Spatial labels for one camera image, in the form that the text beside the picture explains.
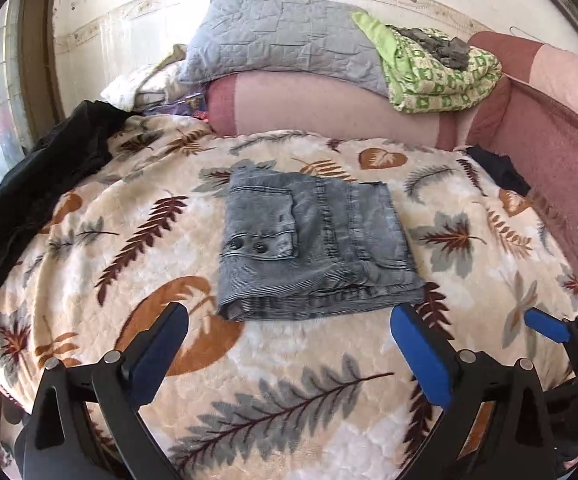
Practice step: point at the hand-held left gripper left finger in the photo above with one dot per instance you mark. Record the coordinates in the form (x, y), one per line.
(158, 357)

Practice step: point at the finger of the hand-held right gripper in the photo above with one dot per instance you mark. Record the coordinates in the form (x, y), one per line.
(546, 325)

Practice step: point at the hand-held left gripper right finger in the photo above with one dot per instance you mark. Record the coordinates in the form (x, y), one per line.
(425, 355)

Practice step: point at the grey-blue denim pants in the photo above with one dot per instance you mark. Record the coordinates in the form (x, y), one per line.
(319, 240)

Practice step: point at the cream leaf-print blanket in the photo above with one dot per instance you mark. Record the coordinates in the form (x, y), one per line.
(269, 385)

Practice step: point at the small black cloth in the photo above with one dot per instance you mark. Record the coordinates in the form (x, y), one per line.
(504, 170)

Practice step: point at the black jacket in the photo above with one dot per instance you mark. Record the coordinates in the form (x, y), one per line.
(44, 175)

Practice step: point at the colourful printed packet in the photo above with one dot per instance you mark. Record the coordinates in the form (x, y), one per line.
(189, 105)

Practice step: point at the green patterned cloth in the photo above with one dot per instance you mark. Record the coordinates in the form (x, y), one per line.
(434, 85)

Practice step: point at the white pillow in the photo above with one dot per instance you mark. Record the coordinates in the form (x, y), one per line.
(139, 85)

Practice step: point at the dark grey crumpled cloth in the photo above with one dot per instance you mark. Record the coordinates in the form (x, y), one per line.
(444, 46)

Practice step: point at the grey quilted pillow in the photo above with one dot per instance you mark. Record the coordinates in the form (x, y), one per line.
(289, 40)

